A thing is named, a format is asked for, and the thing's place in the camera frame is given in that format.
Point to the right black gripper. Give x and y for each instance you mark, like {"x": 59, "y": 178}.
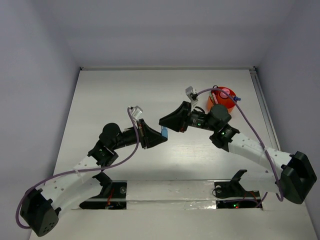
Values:
{"x": 179, "y": 120}

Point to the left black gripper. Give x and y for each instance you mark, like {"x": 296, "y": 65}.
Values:
{"x": 150, "y": 137}

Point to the blue highlighter pen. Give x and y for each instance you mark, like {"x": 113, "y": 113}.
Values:
{"x": 164, "y": 131}

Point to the pink highlighter pen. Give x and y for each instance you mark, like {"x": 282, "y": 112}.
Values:
{"x": 214, "y": 98}

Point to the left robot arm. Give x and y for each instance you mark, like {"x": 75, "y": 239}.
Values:
{"x": 42, "y": 206}

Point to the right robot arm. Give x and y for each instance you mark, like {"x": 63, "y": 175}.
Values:
{"x": 288, "y": 175}

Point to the pink glue bottle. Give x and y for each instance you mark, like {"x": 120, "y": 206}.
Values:
{"x": 225, "y": 92}

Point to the orange round container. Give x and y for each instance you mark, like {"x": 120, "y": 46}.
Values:
{"x": 228, "y": 102}

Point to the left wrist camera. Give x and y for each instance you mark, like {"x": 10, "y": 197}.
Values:
{"x": 135, "y": 112}

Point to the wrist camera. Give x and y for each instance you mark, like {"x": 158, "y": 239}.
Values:
{"x": 135, "y": 112}
{"x": 193, "y": 98}

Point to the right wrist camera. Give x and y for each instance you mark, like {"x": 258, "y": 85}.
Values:
{"x": 193, "y": 98}

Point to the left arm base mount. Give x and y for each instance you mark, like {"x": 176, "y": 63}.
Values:
{"x": 112, "y": 195}

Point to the aluminium rail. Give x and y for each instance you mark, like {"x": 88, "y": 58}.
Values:
{"x": 262, "y": 103}

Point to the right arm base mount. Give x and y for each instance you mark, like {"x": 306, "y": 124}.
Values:
{"x": 230, "y": 194}

